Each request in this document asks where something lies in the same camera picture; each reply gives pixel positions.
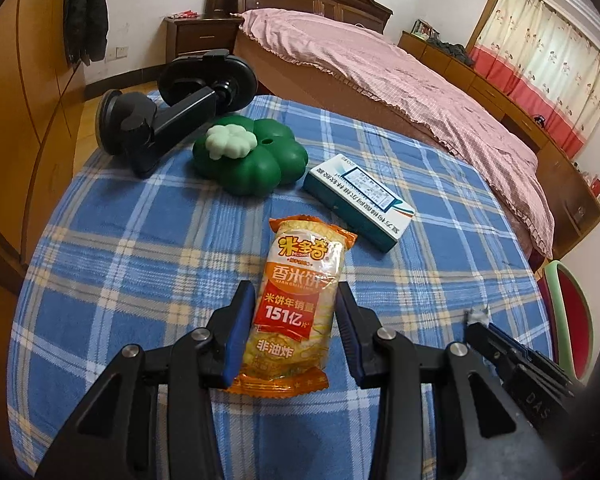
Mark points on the long low wooden cabinet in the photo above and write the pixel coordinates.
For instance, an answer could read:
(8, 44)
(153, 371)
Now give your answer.
(565, 200)

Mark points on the dark wooden nightstand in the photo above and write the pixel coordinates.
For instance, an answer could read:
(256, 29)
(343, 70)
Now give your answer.
(200, 35)

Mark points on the small red box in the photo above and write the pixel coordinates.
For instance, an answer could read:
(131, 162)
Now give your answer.
(596, 186)

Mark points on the wooden wardrobe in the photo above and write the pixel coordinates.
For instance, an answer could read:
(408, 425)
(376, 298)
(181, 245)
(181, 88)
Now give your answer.
(20, 110)

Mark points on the blue plaid tablecloth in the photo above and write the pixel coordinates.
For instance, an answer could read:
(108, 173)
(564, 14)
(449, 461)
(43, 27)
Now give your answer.
(130, 260)

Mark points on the teal medicine box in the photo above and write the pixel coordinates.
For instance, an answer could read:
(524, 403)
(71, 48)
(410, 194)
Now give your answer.
(355, 195)

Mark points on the cream and red curtain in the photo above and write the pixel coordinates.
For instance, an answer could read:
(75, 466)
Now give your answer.
(545, 55)

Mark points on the red chair with green rim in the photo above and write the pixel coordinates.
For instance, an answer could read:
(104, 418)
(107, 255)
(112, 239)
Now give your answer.
(575, 310)

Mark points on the small black item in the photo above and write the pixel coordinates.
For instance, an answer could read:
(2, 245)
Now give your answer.
(540, 121)

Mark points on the small grey scrap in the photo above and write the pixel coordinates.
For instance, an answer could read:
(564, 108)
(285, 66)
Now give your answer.
(477, 316)

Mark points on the upright books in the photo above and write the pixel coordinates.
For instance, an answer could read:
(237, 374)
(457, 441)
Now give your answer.
(425, 29)

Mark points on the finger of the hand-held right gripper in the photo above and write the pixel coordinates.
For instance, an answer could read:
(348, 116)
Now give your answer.
(522, 347)
(490, 347)

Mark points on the black suction phone holder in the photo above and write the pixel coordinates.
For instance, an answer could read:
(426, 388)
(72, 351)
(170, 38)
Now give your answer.
(180, 110)

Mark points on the green clover-shaped container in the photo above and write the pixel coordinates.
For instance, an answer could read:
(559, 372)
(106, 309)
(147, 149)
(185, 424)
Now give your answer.
(265, 167)

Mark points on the red item on nightstand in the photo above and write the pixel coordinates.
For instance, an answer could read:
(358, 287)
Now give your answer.
(185, 13)

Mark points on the dark clothes pile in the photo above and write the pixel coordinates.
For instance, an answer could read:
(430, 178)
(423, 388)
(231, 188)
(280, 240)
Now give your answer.
(450, 51)

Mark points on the pink bedspread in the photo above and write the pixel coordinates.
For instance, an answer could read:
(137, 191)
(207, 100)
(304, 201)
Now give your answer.
(405, 85)

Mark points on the orange snack packet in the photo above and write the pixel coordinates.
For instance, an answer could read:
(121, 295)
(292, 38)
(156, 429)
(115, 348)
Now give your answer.
(290, 280)

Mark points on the wall outlet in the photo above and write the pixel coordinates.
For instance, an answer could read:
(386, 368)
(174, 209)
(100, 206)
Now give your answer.
(116, 53)

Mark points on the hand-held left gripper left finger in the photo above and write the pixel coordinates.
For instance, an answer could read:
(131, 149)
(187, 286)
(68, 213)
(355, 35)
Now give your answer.
(237, 335)

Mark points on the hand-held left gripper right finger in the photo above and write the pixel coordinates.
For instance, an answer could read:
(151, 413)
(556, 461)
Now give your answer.
(350, 335)

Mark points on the pale clover-shaped piece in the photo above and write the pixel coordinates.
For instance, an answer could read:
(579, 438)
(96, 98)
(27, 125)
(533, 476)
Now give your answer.
(230, 142)

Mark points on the black hanging coat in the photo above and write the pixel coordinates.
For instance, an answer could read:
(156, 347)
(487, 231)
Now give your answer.
(85, 10)

